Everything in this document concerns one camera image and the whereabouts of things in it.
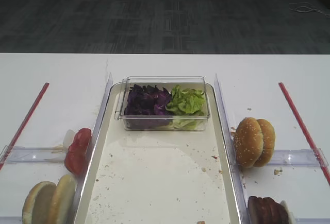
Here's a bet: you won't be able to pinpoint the white cable on floor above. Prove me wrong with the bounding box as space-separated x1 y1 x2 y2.
288 2 330 18

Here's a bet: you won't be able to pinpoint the white onion slice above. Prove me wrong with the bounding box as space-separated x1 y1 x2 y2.
63 129 76 151

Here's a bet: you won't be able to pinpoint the clear cross divider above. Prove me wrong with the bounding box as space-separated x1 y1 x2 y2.
1 146 67 164
267 148 328 167

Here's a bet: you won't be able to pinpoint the purple cabbage shreds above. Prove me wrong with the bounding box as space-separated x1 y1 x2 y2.
124 84 172 116

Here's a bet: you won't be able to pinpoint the brown meat patties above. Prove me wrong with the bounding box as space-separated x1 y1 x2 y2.
247 196 290 224

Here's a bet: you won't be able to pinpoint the right red strip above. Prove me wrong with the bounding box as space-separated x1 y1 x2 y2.
278 82 329 183

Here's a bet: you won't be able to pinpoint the red tomato slices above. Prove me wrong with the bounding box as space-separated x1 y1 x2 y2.
64 128 92 176

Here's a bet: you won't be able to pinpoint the left red strip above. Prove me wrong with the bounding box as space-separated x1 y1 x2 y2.
0 82 50 169

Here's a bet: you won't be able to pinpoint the green lettuce leaves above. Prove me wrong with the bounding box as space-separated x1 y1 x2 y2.
166 85 206 116

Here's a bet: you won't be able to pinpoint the left clear cross divider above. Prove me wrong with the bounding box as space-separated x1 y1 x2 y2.
1 146 67 164

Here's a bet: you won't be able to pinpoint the sesame bun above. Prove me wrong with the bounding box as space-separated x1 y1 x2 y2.
254 119 276 167
234 117 263 168

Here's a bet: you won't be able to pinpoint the white metal tray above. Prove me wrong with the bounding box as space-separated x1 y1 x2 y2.
74 84 239 223

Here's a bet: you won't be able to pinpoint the sesame bun top front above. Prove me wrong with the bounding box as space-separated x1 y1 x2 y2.
234 117 263 168

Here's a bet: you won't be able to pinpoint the white holder behind patties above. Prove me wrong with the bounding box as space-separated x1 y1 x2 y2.
280 200 296 224

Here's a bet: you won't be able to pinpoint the right clear cross divider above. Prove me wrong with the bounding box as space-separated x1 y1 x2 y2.
267 148 328 167

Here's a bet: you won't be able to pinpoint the clear plastic salad container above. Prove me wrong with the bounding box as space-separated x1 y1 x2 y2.
114 76 210 131

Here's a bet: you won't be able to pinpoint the pale bun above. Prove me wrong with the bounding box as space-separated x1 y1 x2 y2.
46 174 76 224
22 181 56 224

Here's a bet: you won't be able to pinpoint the left long clear divider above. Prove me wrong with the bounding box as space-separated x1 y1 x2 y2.
67 74 113 223

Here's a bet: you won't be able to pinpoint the sesame bun top rear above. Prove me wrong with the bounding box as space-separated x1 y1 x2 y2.
254 119 276 167

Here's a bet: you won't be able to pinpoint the red strip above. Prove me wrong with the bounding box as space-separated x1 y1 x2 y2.
0 82 50 169
278 82 329 183

